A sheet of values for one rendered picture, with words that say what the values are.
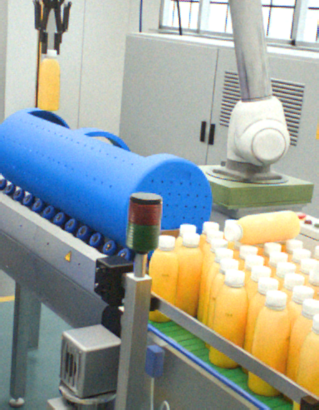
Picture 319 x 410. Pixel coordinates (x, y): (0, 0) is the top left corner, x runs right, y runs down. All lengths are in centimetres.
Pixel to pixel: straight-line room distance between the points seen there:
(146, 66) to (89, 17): 268
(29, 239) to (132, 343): 102
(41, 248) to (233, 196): 64
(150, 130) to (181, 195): 295
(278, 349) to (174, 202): 64
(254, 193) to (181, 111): 218
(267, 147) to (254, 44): 32
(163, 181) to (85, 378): 54
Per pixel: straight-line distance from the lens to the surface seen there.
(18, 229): 252
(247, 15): 238
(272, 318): 146
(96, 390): 178
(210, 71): 438
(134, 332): 148
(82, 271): 215
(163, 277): 173
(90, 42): 762
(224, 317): 155
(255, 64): 239
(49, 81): 256
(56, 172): 223
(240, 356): 150
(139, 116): 504
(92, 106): 770
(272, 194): 255
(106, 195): 198
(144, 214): 139
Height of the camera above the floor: 160
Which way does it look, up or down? 14 degrees down
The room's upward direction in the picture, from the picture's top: 5 degrees clockwise
